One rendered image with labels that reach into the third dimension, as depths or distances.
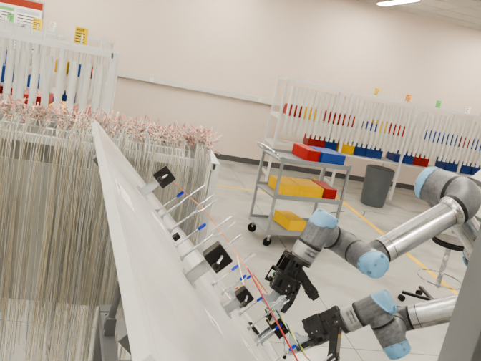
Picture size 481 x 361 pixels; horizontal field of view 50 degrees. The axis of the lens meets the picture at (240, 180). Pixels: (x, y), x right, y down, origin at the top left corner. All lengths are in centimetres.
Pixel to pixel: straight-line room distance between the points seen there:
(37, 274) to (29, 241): 13
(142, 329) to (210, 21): 908
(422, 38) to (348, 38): 148
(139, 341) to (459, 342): 28
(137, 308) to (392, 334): 116
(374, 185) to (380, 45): 303
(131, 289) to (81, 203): 150
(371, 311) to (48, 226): 122
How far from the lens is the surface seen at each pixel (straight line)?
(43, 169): 206
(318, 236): 151
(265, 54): 967
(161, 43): 942
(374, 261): 146
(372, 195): 857
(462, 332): 50
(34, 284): 222
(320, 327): 161
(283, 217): 575
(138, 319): 51
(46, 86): 390
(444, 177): 173
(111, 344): 160
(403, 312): 172
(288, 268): 153
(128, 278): 59
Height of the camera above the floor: 185
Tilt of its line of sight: 13 degrees down
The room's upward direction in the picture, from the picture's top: 12 degrees clockwise
